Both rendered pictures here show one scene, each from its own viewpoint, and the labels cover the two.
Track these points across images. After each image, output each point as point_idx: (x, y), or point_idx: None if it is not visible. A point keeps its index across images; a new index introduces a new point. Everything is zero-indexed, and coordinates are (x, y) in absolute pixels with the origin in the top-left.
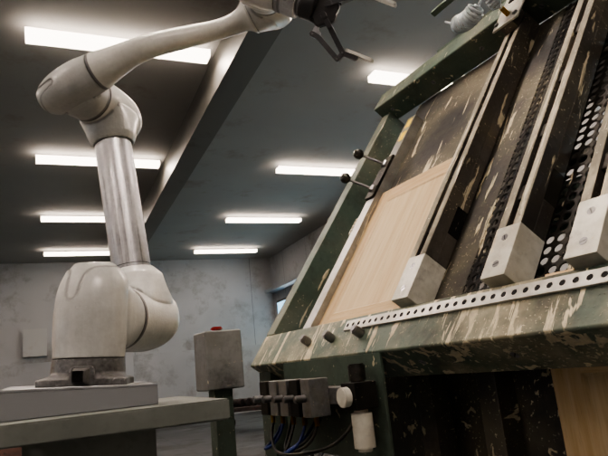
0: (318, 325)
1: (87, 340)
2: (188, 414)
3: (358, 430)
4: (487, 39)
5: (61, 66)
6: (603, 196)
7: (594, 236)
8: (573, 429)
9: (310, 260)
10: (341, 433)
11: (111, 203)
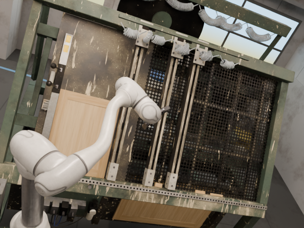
0: None
1: None
2: None
3: (92, 216)
4: (123, 28)
5: (73, 178)
6: (176, 174)
7: (174, 186)
8: None
9: (11, 115)
10: (68, 209)
11: (40, 203)
